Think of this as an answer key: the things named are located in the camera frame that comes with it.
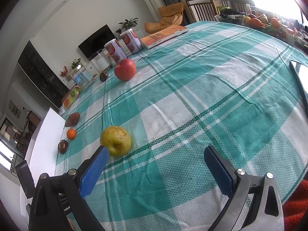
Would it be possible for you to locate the colourful fruit print bag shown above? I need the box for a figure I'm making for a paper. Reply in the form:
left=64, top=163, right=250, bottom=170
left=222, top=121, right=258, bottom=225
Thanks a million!
left=62, top=85, right=80, bottom=110

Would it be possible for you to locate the dark brown mushroom left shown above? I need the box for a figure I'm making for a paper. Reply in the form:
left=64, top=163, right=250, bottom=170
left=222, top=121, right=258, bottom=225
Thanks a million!
left=57, top=140, right=68, bottom=154

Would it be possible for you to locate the sweet potato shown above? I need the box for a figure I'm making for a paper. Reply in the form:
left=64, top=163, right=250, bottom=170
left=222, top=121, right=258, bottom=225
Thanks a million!
left=65, top=112, right=80, bottom=127

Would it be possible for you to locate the white foam board box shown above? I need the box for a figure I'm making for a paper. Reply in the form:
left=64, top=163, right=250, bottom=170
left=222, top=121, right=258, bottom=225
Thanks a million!
left=19, top=106, right=67, bottom=222

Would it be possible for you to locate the clear plastic canister dark lid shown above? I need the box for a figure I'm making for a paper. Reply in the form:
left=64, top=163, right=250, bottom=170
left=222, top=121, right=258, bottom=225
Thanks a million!
left=90, top=49, right=112, bottom=73

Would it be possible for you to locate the red labelled can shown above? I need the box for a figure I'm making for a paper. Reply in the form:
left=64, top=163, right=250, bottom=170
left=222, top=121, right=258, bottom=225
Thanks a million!
left=120, top=29, right=143, bottom=54
left=104, top=39, right=127, bottom=63

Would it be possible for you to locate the orange book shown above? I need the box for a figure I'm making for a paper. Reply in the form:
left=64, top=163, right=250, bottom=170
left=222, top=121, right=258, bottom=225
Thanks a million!
left=141, top=25, right=188, bottom=49

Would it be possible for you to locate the green potted plant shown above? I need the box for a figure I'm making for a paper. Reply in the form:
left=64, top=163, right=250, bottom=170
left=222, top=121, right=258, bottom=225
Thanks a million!
left=118, top=17, right=139, bottom=30

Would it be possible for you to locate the black television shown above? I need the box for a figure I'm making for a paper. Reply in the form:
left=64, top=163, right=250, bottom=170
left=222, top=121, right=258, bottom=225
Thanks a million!
left=78, top=24, right=116, bottom=60

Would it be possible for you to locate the red flower vase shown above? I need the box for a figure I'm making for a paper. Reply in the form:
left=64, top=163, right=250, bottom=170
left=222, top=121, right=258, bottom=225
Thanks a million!
left=59, top=66, right=72, bottom=81

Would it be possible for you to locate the wooden chair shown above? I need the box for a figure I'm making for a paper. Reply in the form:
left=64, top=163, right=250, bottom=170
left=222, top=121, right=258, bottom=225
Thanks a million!
left=185, top=0, right=218, bottom=22

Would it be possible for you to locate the right red labelled can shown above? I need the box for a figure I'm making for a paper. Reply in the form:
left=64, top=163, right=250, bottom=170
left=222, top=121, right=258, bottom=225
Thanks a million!
left=120, top=29, right=143, bottom=54

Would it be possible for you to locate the yellow green apple lower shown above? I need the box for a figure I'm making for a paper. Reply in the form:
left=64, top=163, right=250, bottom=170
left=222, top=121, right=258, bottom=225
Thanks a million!
left=100, top=126, right=131, bottom=157

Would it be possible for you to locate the left red labelled can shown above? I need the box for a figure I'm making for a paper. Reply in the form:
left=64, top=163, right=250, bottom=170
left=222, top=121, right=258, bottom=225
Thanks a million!
left=104, top=39, right=127, bottom=63

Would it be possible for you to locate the teal plaid tablecloth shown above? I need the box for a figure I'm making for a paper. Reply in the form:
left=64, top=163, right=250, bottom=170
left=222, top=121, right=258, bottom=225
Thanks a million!
left=56, top=21, right=307, bottom=230

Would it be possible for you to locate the clear glass jar gold lid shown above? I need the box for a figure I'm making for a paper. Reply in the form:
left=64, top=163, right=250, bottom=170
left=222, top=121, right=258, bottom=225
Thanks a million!
left=70, top=65, right=95, bottom=90

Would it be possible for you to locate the orange tangerine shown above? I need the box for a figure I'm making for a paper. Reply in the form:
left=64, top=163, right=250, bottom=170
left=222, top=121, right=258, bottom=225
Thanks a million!
left=66, top=129, right=76, bottom=140

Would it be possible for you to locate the orange cushion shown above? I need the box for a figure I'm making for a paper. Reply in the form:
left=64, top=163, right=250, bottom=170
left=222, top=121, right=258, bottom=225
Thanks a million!
left=145, top=2, right=184, bottom=34

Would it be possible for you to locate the small dark fruit far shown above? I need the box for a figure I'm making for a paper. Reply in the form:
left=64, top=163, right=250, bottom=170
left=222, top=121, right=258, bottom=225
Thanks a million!
left=99, top=71, right=108, bottom=82

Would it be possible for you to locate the red apple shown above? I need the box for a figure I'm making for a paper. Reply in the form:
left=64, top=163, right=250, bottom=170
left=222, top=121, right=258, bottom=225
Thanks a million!
left=114, top=59, right=136, bottom=81

